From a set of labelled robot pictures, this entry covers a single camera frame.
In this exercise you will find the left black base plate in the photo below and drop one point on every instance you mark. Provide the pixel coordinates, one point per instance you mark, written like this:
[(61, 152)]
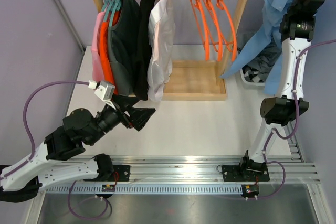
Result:
[(121, 172)]

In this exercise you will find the orange hanger of blue shirt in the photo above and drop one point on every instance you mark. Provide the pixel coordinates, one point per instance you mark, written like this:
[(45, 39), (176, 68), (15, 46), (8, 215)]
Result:
[(203, 29)]

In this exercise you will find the dark grey t-shirt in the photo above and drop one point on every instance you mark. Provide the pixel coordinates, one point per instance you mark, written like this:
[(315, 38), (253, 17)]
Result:
[(122, 43)]

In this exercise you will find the grey shirt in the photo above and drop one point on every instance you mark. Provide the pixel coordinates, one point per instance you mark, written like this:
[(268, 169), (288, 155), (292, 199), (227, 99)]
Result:
[(265, 60)]

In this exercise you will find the wooden clothes rack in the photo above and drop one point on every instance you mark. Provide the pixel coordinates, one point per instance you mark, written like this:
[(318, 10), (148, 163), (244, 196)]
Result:
[(193, 78)]

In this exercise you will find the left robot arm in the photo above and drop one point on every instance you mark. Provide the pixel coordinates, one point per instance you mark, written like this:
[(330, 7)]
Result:
[(79, 128)]

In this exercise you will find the pink shirt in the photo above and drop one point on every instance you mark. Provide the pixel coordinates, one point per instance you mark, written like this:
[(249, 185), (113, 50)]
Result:
[(97, 72)]

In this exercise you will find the white plastic basket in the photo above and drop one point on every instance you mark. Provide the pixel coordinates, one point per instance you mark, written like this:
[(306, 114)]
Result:
[(250, 85)]

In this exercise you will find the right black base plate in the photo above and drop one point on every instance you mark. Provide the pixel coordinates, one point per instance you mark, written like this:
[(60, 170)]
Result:
[(235, 173)]

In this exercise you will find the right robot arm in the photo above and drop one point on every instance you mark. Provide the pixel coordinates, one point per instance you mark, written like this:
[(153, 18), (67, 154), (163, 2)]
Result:
[(296, 29)]

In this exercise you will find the orange shirt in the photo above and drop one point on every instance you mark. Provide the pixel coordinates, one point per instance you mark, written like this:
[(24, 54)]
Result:
[(104, 55)]

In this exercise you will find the orange hanger of plaid shirt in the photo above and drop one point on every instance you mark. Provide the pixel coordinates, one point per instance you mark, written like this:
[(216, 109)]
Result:
[(232, 44)]

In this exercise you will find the light blue shirt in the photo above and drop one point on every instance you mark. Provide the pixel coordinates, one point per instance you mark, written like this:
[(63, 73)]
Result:
[(273, 12)]

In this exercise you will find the white slotted cable duct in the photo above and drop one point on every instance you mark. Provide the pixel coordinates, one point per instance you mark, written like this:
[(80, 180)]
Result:
[(148, 189)]

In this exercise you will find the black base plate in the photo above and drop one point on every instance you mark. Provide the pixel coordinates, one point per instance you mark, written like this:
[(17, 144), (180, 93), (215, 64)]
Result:
[(235, 173), (121, 172)]

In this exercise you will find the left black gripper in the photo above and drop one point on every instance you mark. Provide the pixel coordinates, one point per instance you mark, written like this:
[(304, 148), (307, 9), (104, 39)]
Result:
[(139, 116)]

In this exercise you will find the aluminium rail frame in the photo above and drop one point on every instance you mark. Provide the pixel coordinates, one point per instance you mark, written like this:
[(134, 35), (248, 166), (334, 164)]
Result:
[(199, 170)]

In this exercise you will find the orange hanger of grey shirt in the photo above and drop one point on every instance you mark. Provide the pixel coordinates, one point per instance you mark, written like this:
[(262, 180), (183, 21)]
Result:
[(220, 45)]

